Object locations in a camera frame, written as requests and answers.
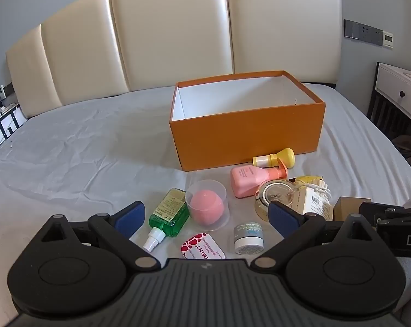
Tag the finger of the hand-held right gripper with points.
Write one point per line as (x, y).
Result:
(372, 209)
(408, 211)

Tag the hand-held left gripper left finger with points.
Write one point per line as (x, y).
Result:
(130, 217)

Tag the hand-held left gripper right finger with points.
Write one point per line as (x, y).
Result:
(283, 216)

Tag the small gold cardboard box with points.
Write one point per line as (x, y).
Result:
(348, 207)

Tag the yellow plastic toy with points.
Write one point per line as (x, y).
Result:
(307, 179)

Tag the orange cardboard box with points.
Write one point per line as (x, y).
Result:
(246, 136)

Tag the clear round compact case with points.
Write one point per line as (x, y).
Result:
(277, 192)

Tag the green spray bottle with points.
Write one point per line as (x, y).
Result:
(168, 215)

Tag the small jar with grey lid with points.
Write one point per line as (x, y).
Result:
(248, 240)

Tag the pink pump bottle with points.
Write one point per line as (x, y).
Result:
(249, 180)

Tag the clear plastic cup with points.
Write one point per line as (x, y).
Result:
(223, 216)

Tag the small bottle with yellow cap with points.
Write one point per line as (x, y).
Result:
(283, 156)

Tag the dark cloth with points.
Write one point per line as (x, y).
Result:
(408, 150)

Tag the pink makeup sponge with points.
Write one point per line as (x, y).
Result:
(205, 207)

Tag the red and white tin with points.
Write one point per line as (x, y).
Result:
(200, 247)

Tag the white nightstand with dark knob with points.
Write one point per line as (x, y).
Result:
(396, 90)

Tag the white and black side cabinet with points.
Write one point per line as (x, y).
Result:
(4, 126)

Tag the cream padded headboard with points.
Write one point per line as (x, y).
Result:
(157, 41)

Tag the white wall thermostat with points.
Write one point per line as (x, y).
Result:
(388, 39)

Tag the grey wall switch panel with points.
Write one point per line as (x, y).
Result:
(362, 31)

